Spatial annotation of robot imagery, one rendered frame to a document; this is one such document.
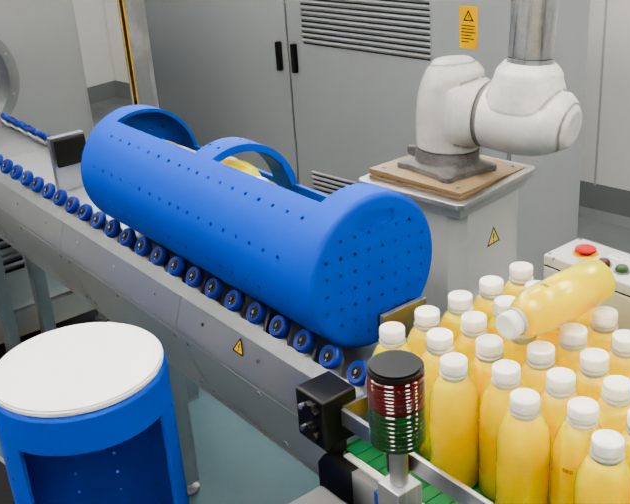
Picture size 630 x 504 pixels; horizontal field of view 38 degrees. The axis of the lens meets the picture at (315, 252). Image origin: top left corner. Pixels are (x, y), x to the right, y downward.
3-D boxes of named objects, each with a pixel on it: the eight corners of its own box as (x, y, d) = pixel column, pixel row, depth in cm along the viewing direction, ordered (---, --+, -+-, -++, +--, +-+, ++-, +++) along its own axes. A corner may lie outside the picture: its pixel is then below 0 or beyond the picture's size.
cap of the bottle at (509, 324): (524, 339, 129) (515, 344, 128) (503, 329, 132) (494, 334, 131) (525, 315, 128) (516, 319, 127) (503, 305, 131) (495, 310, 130)
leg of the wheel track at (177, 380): (193, 480, 284) (166, 300, 258) (203, 489, 280) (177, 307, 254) (177, 489, 281) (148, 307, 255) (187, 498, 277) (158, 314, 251)
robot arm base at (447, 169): (435, 149, 243) (436, 128, 241) (499, 169, 227) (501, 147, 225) (383, 162, 233) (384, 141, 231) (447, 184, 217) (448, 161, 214)
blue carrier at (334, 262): (189, 204, 237) (180, 94, 226) (432, 321, 173) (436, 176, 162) (87, 231, 221) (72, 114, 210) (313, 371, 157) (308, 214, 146)
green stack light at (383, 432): (399, 415, 109) (397, 379, 107) (438, 439, 104) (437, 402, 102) (357, 437, 105) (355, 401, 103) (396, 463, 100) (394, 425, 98)
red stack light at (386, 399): (397, 379, 107) (396, 349, 105) (437, 401, 102) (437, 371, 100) (355, 400, 103) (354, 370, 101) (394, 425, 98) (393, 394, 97)
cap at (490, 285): (474, 291, 151) (474, 281, 150) (486, 282, 153) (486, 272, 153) (496, 297, 148) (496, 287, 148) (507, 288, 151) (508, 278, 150)
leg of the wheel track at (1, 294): (25, 375, 348) (-10, 221, 323) (32, 381, 344) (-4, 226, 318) (11, 380, 345) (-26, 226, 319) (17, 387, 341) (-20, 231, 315)
